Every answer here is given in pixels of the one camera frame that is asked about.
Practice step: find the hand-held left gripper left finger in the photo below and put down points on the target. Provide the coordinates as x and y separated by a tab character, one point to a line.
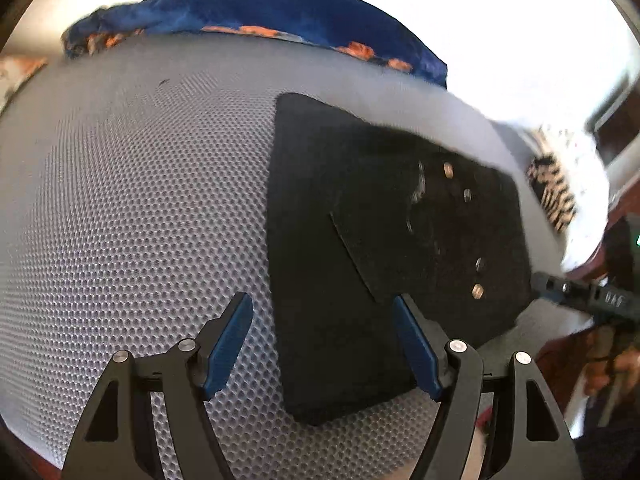
227	345

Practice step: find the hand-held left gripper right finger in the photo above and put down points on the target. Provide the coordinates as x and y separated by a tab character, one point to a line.
417	350

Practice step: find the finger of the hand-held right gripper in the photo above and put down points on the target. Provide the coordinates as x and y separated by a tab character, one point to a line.
555	287

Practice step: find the black pants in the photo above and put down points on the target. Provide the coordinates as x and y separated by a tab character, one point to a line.
325	260

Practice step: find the person's right hand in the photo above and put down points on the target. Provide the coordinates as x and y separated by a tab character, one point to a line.
594	377

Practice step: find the black white patterned cloth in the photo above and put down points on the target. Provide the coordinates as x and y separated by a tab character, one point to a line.
552	190

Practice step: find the white bed sheet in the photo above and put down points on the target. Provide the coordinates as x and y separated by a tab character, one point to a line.
590	185

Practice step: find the grey mesh mat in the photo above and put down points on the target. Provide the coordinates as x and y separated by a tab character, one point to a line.
125	210

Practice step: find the brown wooden cabinet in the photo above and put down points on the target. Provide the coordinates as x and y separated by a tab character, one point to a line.
622	130

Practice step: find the orange patterned cloth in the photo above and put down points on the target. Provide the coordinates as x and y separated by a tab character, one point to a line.
20	72

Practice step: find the blue orange printed blanket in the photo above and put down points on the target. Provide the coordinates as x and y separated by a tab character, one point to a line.
275	5

